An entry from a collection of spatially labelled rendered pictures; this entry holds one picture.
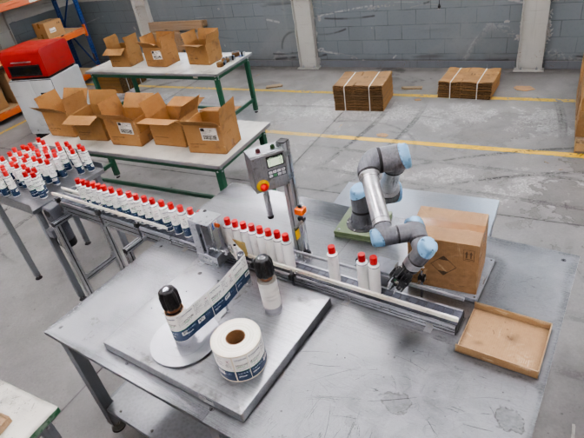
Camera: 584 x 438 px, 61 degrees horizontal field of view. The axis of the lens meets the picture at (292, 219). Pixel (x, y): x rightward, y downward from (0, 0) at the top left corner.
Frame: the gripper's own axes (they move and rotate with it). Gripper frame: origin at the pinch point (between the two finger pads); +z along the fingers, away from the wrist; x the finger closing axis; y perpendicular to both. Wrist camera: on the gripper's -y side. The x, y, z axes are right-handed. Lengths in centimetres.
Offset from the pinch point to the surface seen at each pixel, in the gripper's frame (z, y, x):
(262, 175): -7, -1, -75
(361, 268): -1.3, 2.9, -15.4
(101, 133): 167, -91, -273
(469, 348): -9.5, 10.0, 37.1
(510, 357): -17, 8, 50
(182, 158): 122, -87, -179
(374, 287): 3.7, 2.6, -5.7
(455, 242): -26.4, -17.4, 9.6
